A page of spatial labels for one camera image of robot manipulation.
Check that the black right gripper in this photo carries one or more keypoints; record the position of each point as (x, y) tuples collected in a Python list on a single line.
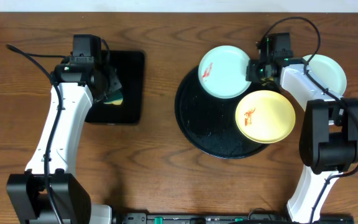
[(250, 75)]

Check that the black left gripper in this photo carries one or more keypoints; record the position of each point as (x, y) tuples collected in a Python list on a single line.
[(110, 84)]

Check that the green yellow sponge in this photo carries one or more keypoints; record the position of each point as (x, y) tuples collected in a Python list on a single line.
[(115, 99)]

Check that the mint green plate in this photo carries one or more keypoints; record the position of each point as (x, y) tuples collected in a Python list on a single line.
[(222, 72), (328, 73)]

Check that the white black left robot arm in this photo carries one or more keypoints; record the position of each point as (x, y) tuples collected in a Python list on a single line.
[(48, 191)]

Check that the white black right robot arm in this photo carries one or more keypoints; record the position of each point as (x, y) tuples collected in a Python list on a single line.
[(329, 136)]

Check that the black rectangular water tray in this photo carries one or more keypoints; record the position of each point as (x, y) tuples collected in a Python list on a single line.
[(130, 66)]

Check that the black round serving tray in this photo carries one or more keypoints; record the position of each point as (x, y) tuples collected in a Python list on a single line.
[(209, 123)]

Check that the yellow plate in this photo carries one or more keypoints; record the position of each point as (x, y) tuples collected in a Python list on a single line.
[(265, 116)]

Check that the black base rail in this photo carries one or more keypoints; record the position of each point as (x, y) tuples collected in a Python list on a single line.
[(143, 218)]

